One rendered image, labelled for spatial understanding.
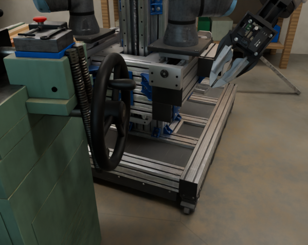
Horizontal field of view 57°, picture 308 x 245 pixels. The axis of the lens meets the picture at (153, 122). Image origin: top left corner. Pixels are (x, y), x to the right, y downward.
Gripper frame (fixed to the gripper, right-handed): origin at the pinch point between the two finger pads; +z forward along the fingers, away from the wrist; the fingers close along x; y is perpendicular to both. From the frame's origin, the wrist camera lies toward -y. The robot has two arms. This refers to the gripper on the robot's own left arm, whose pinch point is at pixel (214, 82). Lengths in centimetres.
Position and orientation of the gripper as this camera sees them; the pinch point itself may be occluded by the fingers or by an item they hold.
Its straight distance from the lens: 64.3
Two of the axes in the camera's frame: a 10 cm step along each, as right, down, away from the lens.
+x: 7.9, 6.1, -0.7
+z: -6.0, 7.8, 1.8
